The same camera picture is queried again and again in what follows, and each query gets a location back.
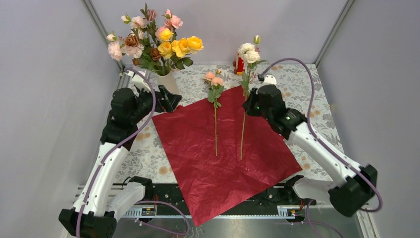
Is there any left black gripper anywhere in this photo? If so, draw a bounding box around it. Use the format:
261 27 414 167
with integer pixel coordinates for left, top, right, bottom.
130 83 182 123

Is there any dusty pink brown rose stem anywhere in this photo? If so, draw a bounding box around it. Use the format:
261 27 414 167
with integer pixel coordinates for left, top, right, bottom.
137 4 177 74

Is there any cream white rose stem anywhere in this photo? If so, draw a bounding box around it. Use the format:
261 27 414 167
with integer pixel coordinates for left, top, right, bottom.
237 35 269 161

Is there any peach rose stem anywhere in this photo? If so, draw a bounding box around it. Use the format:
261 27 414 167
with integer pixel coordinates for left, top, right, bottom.
203 69 224 156

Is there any yellow rose stem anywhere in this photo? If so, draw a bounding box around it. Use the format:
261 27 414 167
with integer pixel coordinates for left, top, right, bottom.
153 26 204 76

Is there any red wrapping paper sheet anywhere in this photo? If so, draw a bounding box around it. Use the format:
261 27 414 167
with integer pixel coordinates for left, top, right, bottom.
153 86 301 226

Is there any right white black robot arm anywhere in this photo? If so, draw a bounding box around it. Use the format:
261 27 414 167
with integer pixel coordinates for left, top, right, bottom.
243 85 377 217

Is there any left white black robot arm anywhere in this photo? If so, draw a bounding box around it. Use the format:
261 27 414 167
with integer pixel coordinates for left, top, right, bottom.
58 85 182 238

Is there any beige ceramic vase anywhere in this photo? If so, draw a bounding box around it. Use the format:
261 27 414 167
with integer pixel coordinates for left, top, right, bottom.
156 71 180 95

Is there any red yellow toy block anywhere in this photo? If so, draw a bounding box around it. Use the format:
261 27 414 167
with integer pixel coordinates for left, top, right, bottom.
233 54 244 76

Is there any floral patterned tablecloth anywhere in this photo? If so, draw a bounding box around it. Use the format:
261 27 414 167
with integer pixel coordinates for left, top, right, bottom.
114 64 343 183

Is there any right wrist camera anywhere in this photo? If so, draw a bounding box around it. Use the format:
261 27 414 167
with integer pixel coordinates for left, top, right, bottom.
258 74 277 86

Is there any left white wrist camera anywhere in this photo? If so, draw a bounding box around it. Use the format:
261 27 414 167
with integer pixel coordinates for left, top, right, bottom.
125 70 151 92

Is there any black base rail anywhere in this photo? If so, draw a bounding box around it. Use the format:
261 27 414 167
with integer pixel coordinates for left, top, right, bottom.
123 176 311 220

